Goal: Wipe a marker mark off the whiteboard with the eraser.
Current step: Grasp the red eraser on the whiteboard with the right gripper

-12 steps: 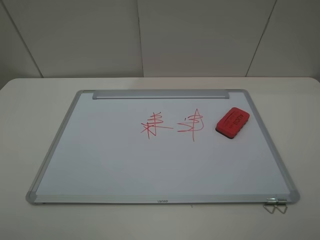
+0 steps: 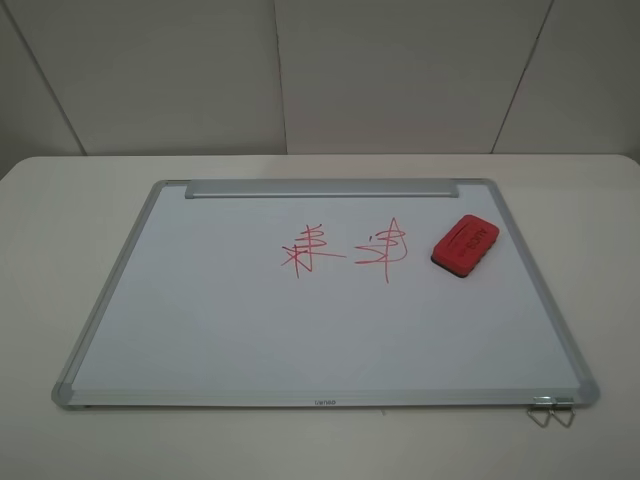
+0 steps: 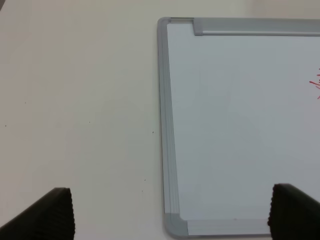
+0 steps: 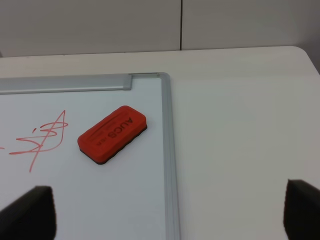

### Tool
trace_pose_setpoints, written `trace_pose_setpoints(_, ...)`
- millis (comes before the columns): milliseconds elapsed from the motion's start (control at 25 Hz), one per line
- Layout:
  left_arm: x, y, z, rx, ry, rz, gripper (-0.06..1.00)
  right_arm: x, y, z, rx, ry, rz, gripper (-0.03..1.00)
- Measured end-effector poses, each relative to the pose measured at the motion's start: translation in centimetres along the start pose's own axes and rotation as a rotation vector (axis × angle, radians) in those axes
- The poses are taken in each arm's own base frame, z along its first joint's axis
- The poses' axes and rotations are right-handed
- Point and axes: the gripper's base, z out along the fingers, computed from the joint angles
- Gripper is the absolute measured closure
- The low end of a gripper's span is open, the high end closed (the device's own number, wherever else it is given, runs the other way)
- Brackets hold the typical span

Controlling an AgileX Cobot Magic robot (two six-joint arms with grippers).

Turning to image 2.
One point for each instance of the silver binder clip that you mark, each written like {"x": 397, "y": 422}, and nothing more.
{"x": 545, "y": 409}

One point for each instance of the grey pen tray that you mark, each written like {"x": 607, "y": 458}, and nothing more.
{"x": 321, "y": 188}

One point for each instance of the red whiteboard eraser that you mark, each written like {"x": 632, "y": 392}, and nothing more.
{"x": 465, "y": 245}

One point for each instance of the white whiteboard with aluminium frame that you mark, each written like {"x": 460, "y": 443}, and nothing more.
{"x": 320, "y": 302}

